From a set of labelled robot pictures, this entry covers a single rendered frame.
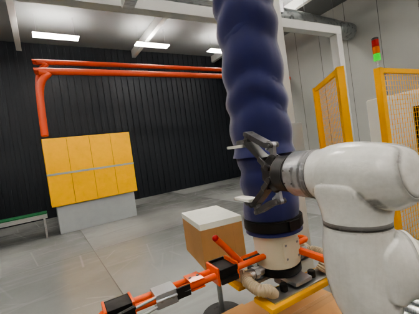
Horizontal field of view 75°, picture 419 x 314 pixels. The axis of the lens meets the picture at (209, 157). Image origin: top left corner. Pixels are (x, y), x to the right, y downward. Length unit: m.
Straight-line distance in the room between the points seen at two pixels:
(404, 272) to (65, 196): 7.77
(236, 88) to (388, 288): 0.73
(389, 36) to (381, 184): 10.70
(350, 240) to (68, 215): 7.82
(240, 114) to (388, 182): 0.65
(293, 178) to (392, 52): 10.50
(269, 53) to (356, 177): 0.67
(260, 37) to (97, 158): 7.29
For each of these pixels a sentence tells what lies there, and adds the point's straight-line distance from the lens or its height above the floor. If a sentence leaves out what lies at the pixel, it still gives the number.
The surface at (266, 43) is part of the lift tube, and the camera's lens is 1.03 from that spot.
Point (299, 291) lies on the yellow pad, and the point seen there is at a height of 1.12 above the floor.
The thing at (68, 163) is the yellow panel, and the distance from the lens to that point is 7.96.
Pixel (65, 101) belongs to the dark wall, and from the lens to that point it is 11.51.
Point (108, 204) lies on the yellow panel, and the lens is 8.20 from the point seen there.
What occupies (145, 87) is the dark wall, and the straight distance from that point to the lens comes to 12.33.
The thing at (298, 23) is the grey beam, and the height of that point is 3.17.
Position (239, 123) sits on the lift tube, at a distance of 0.98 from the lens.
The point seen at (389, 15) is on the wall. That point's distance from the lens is 11.22.
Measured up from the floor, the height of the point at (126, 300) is 1.25.
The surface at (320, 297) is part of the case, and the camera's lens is 1.41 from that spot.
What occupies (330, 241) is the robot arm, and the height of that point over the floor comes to 1.48.
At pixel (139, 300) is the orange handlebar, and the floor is 1.23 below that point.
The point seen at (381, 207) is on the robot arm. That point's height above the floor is 1.54.
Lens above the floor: 1.65
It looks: 2 degrees down
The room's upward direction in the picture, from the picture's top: 8 degrees counter-clockwise
